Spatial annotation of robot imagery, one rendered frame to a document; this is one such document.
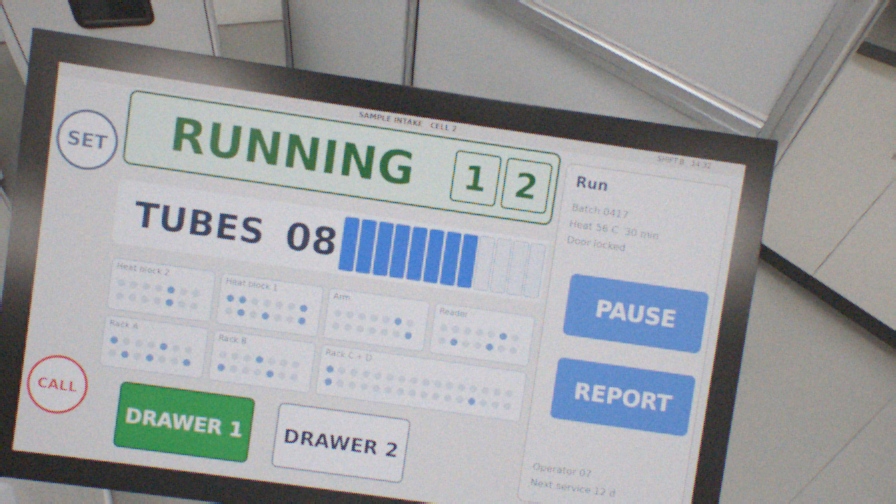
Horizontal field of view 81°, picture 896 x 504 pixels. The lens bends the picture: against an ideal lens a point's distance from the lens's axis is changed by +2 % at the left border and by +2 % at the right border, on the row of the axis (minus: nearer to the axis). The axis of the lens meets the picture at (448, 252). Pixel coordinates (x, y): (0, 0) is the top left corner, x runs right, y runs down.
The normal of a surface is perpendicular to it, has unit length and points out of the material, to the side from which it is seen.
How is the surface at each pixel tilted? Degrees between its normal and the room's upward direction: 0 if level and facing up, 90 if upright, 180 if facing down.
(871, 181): 90
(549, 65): 90
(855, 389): 0
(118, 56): 50
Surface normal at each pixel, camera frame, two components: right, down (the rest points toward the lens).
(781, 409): 0.12, -0.73
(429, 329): 0.02, 0.04
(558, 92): -0.82, 0.30
